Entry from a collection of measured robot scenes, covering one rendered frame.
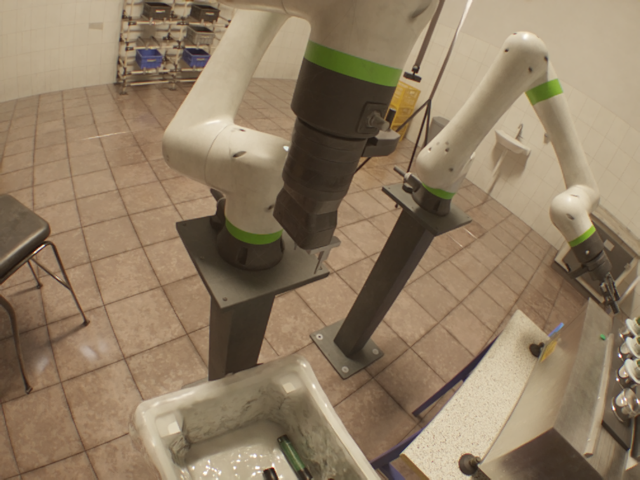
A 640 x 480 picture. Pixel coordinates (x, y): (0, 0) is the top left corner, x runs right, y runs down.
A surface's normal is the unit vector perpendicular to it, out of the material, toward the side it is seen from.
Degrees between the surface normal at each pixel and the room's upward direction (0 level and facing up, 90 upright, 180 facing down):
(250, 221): 90
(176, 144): 70
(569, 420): 0
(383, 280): 90
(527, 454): 90
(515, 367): 0
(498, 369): 0
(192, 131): 41
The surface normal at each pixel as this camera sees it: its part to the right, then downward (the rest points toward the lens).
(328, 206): 0.51, 0.76
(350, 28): -0.37, 0.60
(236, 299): 0.27, -0.75
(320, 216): 0.63, 0.34
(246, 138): 0.18, -0.62
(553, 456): -0.73, 0.25
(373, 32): 0.00, 0.72
